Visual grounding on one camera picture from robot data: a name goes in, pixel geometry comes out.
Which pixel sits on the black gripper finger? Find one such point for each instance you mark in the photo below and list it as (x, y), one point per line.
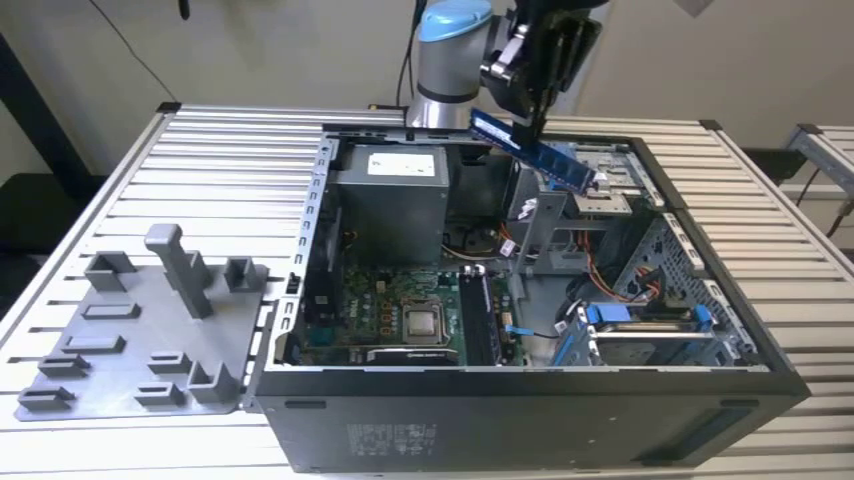
(523, 105)
(574, 55)

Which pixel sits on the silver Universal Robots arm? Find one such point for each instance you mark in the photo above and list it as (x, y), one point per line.
(447, 60)

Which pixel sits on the grey power supply unit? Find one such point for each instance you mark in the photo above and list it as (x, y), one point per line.
(389, 215)

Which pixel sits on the perforated metal drive cage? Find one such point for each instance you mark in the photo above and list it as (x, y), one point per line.
(674, 250)

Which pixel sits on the aluminium side table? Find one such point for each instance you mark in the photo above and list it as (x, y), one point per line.
(827, 145)

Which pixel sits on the green motherboard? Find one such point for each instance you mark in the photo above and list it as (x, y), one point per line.
(373, 300)

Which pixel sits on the silver CPU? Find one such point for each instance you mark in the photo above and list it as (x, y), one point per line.
(421, 324)

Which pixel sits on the hard disk in blue carrier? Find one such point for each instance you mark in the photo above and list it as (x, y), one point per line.
(640, 345)

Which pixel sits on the black graphics card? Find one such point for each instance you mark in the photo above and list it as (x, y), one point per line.
(413, 356)

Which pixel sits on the black open PC case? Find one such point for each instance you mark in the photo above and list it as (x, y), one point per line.
(467, 425)

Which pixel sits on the grey plastic parts rack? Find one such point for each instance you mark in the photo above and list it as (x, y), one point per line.
(213, 340)

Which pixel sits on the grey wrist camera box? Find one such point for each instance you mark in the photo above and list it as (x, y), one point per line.
(513, 50)

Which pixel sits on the silver drive bracket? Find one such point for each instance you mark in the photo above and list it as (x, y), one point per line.
(603, 205)

